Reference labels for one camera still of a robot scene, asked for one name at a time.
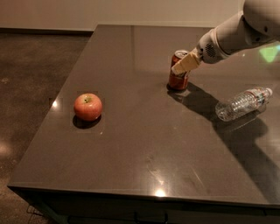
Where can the dark counter cabinet base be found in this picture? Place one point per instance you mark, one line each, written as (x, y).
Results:
(71, 207)

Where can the red apple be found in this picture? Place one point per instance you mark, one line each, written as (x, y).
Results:
(87, 107)

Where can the clear plastic water bottle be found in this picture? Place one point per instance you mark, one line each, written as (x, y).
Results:
(243, 103)

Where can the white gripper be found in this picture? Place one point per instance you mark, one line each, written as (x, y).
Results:
(207, 50)

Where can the red coke can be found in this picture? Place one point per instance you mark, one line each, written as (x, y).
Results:
(178, 82)

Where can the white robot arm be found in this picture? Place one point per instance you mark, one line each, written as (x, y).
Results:
(255, 25)

